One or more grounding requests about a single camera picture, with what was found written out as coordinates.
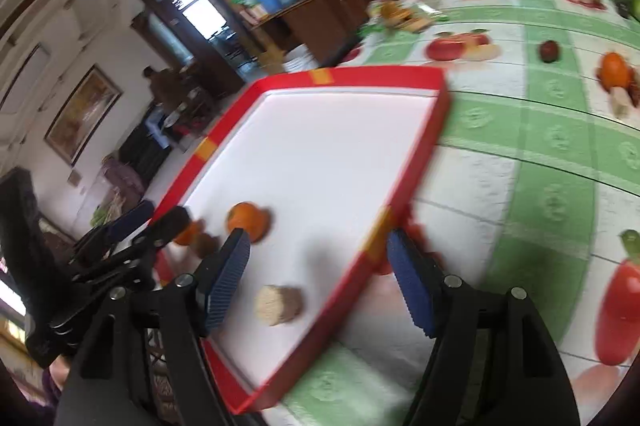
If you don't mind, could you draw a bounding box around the white bucket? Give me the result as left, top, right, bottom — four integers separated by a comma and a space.
282, 43, 321, 74

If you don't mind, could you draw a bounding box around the orange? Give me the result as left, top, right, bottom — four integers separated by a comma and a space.
226, 202, 271, 243
599, 52, 632, 91
172, 220, 205, 248

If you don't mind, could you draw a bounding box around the red tray with white inside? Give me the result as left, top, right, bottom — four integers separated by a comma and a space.
150, 65, 453, 414

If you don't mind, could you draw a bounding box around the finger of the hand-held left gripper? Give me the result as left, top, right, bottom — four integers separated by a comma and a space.
70, 200, 156, 259
70, 206, 192, 289

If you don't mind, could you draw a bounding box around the dark sofa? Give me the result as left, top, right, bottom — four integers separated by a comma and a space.
117, 106, 176, 177

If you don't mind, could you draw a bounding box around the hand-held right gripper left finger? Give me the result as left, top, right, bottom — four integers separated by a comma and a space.
52, 228, 251, 426

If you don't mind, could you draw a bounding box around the brown kiwi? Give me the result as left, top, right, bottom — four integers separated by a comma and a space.
194, 233, 221, 258

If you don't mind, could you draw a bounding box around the framed wall painting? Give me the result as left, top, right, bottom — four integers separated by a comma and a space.
44, 65, 123, 167

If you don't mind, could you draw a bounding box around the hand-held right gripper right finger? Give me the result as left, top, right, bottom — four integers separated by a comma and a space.
386, 228, 581, 426

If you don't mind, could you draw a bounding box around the clear snack packet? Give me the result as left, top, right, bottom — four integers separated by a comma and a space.
367, 0, 448, 34

